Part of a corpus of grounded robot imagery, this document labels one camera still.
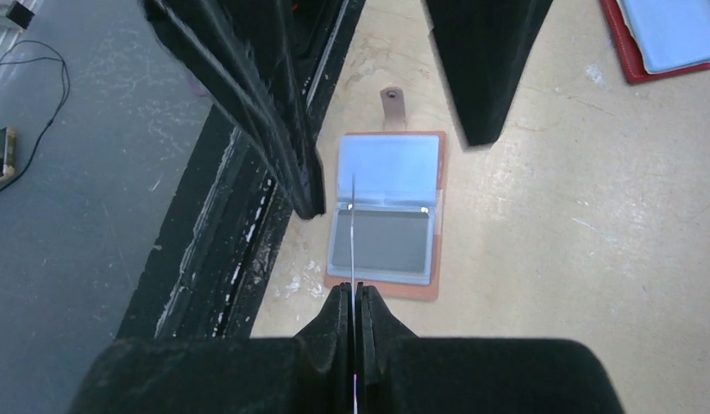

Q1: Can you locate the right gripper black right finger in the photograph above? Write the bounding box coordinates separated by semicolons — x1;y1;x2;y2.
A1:
355;284;624;413

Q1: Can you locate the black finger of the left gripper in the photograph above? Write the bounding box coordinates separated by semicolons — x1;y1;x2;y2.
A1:
140;1;326;220
424;0;552;147

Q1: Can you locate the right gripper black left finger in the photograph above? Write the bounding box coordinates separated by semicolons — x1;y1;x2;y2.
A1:
69;283;353;413

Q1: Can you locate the grey credit card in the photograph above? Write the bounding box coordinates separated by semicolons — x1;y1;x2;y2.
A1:
348;172;358;414

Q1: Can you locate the pink card holder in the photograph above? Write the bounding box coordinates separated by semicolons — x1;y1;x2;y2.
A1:
324;86;449;302

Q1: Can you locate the red card holder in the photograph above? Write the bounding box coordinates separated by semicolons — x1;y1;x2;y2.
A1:
600;0;710;85

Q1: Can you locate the phone with gold case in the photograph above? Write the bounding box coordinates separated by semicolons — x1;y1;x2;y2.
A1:
0;127;17;184

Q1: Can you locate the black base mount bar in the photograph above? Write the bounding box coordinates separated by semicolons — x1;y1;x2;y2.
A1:
117;1;364;339

